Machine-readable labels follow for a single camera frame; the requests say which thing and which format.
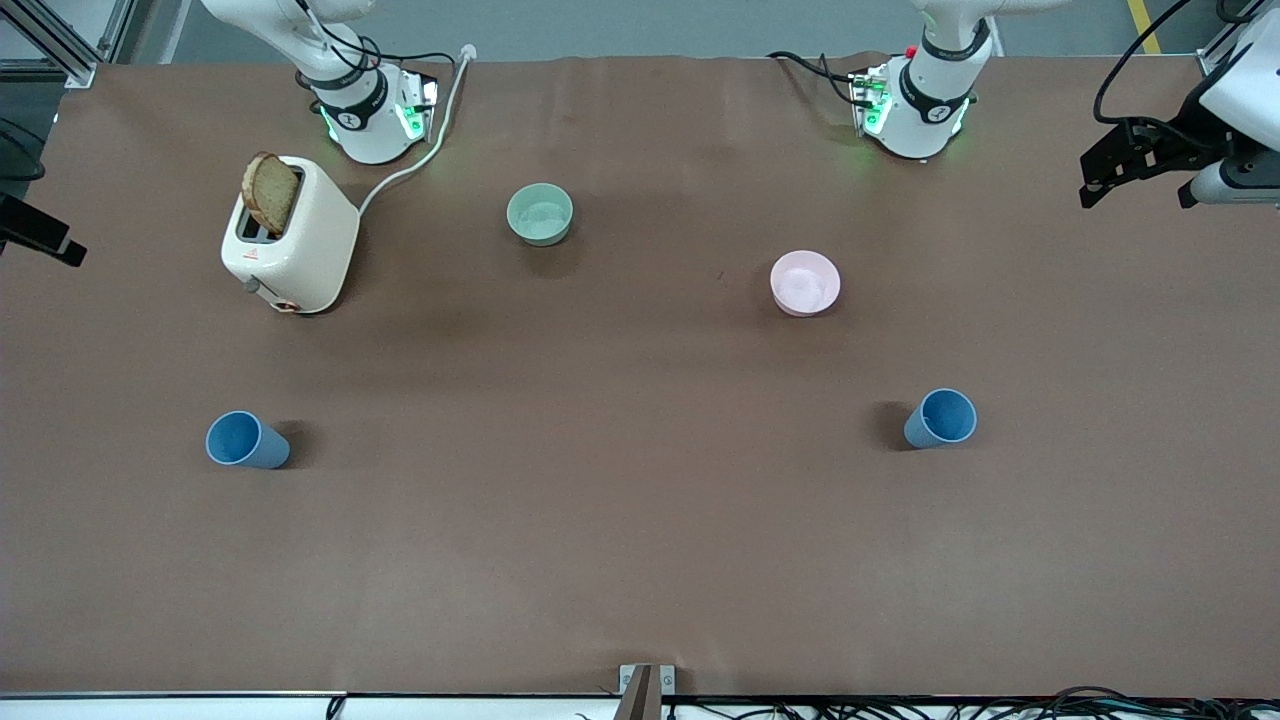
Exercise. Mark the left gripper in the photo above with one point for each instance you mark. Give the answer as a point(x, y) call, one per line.
point(1184, 134)

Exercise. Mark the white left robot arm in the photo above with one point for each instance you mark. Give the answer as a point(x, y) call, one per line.
point(930, 95)

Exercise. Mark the pale pink bowl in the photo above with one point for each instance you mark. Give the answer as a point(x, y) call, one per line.
point(805, 282)

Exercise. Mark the brown table cover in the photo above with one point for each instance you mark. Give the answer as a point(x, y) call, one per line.
point(640, 520)

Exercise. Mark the arm base plate green light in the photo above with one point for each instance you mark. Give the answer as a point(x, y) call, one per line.
point(415, 105)
point(870, 100)

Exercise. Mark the blue plastic cup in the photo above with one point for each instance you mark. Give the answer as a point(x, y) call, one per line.
point(245, 440)
point(940, 418)

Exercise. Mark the yellow floor tape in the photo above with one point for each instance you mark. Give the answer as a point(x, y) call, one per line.
point(1145, 25)

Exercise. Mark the brown toast slice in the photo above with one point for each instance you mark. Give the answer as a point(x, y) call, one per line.
point(270, 192)

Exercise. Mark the mint green bowl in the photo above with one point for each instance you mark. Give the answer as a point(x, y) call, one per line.
point(540, 213)

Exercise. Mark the aluminium frame profile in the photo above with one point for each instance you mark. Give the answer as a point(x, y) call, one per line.
point(60, 45)
point(1225, 45)

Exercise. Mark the grey metal bracket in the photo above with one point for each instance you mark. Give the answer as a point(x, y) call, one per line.
point(646, 690)

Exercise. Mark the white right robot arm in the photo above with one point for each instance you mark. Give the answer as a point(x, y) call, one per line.
point(345, 95)

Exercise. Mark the cream white toaster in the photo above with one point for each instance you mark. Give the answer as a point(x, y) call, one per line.
point(290, 240)

